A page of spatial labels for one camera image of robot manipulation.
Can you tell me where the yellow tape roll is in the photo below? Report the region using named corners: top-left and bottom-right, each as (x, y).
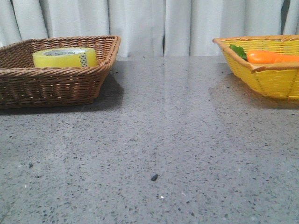
top-left (32, 47), bottom-right (98, 68)

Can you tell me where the small black debris crumb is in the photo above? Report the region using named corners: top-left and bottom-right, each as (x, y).
top-left (150, 174), bottom-right (158, 181)

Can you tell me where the white curtain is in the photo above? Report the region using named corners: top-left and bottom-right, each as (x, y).
top-left (0, 0), bottom-right (299, 57)

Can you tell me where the orange toy carrot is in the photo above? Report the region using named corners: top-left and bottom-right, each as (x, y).
top-left (229, 45), bottom-right (299, 64)

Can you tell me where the brown wicker basket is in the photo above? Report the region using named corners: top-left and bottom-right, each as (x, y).
top-left (0, 35), bottom-right (121, 109)

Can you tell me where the yellow woven basket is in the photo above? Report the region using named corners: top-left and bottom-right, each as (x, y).
top-left (213, 35), bottom-right (299, 100)

